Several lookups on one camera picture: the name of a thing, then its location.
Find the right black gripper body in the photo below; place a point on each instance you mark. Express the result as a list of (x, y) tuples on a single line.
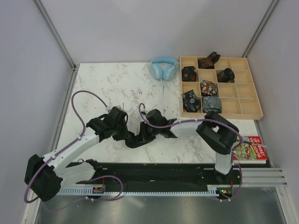
[(156, 130)]

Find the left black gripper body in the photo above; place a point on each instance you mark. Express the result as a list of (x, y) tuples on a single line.
[(121, 131)]

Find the dark blue striped tie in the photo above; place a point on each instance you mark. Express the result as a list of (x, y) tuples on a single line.
[(132, 141)]

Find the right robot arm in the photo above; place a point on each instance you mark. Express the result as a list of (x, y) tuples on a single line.
[(220, 134)]

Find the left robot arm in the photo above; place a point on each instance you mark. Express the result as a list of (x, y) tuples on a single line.
[(46, 175)]

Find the blue hexagon rolled tie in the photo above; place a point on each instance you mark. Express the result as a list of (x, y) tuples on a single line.
[(191, 103)]

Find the light blue headphones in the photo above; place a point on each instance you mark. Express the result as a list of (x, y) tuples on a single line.
[(163, 68)]

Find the black orange-dotted rolled tie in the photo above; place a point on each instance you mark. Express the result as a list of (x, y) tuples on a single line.
[(189, 74)]

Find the grey blue rolled tie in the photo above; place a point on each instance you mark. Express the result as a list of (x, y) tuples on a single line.
[(210, 103)]

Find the colourful patchwork rolled tie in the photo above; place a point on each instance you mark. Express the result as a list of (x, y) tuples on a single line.
[(208, 88)]

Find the brown rolled tie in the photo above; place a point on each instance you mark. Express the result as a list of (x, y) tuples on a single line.
[(209, 62)]

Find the dark glossy rolled tie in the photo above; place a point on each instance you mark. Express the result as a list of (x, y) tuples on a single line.
[(225, 76)]

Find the wooden compartment tray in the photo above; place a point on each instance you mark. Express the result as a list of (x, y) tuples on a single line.
[(239, 99)]

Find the red children's book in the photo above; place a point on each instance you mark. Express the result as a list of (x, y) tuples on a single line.
[(251, 151)]

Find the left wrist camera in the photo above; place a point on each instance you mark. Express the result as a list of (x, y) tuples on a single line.
[(119, 107)]

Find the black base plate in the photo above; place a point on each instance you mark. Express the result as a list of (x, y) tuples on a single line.
[(160, 177)]

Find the white slotted cable duct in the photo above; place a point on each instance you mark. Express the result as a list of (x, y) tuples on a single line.
[(91, 191)]

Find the aluminium rail frame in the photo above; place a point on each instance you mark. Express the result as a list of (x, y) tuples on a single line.
[(99, 87)]

